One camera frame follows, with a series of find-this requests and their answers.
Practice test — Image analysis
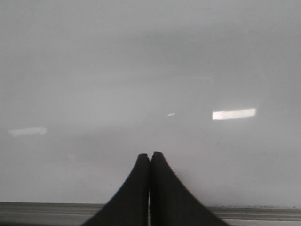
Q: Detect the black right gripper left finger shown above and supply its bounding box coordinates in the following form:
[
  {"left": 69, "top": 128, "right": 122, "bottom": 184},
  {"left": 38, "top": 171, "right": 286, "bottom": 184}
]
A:
[{"left": 82, "top": 153, "right": 150, "bottom": 226}]

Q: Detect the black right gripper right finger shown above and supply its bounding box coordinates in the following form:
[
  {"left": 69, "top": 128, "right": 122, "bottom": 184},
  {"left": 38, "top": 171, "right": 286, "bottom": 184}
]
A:
[{"left": 150, "top": 152, "right": 228, "bottom": 226}]

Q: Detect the white whiteboard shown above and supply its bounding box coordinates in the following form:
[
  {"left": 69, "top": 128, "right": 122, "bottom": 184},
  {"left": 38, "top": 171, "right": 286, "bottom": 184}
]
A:
[{"left": 0, "top": 0, "right": 301, "bottom": 207}]

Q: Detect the aluminium whiteboard tray rail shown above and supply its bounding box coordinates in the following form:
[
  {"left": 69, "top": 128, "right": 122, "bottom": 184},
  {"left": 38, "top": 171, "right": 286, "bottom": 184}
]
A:
[{"left": 0, "top": 202, "right": 301, "bottom": 226}]

